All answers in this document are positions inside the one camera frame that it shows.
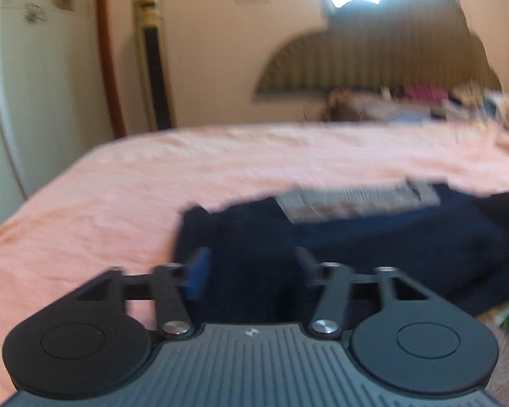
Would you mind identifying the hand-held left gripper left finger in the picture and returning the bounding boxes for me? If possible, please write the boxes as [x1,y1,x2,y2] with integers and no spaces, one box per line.
[74,247,211,341]

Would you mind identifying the navy garment with grey lining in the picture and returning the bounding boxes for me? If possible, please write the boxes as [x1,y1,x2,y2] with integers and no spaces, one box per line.
[172,180,509,321]

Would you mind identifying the gold tower air conditioner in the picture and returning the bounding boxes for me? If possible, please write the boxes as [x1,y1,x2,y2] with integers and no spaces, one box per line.
[131,0,176,131]

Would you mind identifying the pink bed blanket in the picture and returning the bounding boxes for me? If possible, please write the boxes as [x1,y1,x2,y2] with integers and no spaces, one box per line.
[0,121,509,403]

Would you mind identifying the pink cloth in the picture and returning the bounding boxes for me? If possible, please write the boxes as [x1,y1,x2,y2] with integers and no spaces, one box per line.
[403,85,449,102]

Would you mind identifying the striped grey pillow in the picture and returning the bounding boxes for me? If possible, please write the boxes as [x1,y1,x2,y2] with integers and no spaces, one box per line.
[324,89,433,123]

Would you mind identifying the brown wooden door frame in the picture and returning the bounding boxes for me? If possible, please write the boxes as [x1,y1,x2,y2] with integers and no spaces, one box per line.
[95,0,128,138]

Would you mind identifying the pile of clothes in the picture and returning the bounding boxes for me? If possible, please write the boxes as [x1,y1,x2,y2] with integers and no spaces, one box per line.
[433,80,509,140]

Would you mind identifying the flower print wardrobe sliding door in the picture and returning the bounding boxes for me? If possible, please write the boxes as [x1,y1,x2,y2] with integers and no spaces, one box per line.
[0,0,103,204]

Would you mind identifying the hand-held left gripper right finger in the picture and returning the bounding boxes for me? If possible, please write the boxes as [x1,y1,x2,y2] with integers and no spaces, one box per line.
[295,247,431,341]

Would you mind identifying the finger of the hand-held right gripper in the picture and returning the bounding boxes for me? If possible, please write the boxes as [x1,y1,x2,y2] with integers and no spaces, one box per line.
[477,187,509,213]

